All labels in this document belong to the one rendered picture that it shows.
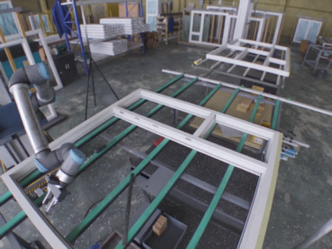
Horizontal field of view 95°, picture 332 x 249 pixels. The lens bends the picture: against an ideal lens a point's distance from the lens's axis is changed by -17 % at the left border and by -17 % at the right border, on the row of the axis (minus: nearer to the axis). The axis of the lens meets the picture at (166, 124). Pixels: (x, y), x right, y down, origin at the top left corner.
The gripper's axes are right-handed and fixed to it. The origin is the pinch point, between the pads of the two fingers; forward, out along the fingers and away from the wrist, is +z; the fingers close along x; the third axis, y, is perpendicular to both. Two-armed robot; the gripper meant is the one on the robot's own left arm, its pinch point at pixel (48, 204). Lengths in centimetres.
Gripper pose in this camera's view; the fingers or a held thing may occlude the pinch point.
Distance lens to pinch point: 115.2
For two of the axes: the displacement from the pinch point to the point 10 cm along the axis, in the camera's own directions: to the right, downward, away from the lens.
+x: -7.4, -4.0, 5.4
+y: 4.0, 3.7, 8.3
